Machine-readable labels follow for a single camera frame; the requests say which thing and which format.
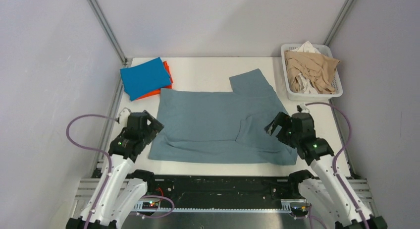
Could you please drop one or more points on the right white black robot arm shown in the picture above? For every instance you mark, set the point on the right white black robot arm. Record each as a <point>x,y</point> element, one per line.
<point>331,195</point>

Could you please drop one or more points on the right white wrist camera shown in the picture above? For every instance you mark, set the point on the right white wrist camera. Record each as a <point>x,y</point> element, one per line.
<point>302,108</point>

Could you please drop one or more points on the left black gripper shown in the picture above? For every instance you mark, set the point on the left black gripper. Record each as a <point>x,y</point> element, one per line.
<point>154,127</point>

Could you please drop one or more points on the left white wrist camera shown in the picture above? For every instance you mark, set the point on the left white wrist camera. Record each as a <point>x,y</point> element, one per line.
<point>123,115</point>

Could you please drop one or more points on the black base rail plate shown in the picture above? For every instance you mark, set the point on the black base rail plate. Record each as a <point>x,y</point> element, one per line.
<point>219,192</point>

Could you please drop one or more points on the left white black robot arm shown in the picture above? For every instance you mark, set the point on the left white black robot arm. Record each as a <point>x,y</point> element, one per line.
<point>118,191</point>

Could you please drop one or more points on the white t shirt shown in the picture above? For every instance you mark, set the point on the white t shirt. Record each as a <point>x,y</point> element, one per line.
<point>304,85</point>

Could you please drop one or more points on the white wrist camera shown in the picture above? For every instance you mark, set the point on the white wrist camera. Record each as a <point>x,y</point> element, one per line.
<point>123,115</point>
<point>302,108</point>

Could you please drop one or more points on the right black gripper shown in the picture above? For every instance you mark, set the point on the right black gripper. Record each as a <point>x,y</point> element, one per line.
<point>283,120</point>

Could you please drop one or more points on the right controller board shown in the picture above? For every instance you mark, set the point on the right controller board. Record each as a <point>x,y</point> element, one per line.
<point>300,212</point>

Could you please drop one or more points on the grey-blue t shirt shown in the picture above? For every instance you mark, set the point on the grey-blue t shirt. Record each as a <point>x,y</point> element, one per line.
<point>221,127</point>

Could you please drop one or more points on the aluminium frame rail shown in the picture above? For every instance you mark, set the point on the aluminium frame rail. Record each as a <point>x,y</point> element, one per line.
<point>213,194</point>

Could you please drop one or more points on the white plastic laundry basket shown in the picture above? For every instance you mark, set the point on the white plastic laundry basket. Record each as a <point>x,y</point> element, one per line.
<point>325,50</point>

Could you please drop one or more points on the folded blue t shirt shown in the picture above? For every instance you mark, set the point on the folded blue t shirt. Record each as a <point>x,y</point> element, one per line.
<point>142,79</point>

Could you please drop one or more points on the beige t shirt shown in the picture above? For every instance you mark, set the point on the beige t shirt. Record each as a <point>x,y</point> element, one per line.
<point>317,68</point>

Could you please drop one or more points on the left controller board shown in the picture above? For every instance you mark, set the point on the left controller board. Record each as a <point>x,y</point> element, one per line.
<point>150,205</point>

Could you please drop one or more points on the controller board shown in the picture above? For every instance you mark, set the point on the controller board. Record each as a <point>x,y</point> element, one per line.
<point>150,205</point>
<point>300,212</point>

